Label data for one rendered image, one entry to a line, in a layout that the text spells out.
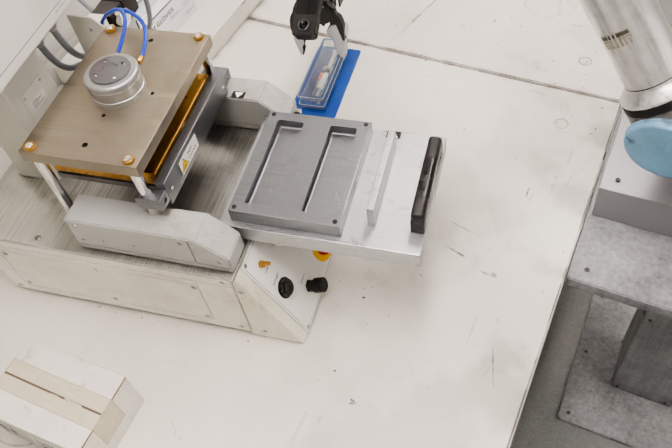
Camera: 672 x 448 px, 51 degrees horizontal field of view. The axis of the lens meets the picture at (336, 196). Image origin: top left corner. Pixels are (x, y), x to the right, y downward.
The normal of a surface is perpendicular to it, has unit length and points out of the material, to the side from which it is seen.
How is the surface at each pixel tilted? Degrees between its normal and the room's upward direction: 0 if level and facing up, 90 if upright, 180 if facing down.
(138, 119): 0
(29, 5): 90
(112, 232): 90
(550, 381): 0
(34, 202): 0
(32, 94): 90
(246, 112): 90
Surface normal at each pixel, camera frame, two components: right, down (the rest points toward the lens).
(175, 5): 0.89, 0.25
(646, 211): -0.44, 0.73
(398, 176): -0.11, -0.62
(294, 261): 0.83, -0.14
